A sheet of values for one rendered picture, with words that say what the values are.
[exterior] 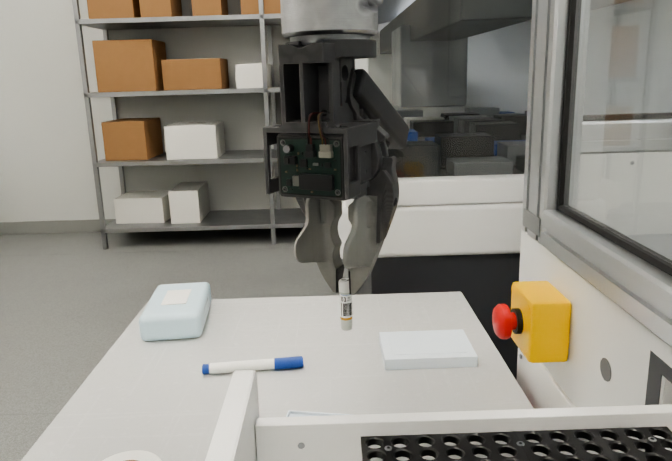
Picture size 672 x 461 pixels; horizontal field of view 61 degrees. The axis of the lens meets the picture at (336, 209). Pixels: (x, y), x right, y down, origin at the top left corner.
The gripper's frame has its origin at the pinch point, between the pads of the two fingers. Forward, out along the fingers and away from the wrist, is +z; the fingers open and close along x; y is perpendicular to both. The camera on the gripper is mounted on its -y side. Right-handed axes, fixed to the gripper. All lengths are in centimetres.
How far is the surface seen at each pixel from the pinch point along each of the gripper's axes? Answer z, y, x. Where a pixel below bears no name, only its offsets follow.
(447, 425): 9.1, 5.2, 10.5
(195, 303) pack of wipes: 17.6, -24.0, -38.2
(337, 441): 10.2, 9.0, 2.9
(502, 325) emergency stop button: 10.2, -17.1, 10.9
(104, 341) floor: 98, -128, -182
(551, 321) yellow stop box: 9.1, -17.5, 15.9
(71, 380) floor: 98, -97, -167
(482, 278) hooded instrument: 23, -68, -1
